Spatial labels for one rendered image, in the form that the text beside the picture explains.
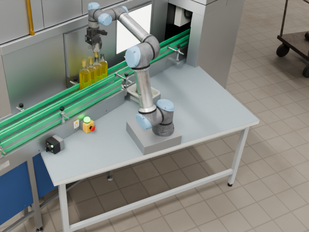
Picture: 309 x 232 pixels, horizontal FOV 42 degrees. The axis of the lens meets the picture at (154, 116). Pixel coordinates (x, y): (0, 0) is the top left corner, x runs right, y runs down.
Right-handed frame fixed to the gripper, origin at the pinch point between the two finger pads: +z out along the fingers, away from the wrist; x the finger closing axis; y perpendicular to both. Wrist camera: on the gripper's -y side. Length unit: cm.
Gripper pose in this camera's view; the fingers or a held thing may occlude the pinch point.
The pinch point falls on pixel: (96, 51)
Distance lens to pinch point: 284.5
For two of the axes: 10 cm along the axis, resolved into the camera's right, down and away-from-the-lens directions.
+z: -0.8, 7.9, 6.1
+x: 7.7, 4.4, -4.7
